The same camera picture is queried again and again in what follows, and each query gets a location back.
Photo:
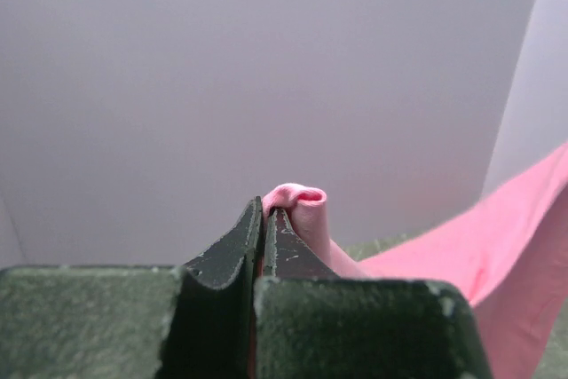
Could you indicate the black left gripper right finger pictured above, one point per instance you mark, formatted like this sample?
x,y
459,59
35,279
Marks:
x,y
311,323

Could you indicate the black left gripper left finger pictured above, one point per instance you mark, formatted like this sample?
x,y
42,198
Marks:
x,y
210,331

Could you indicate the pink t shirt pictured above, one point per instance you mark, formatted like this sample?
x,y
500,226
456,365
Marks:
x,y
507,255

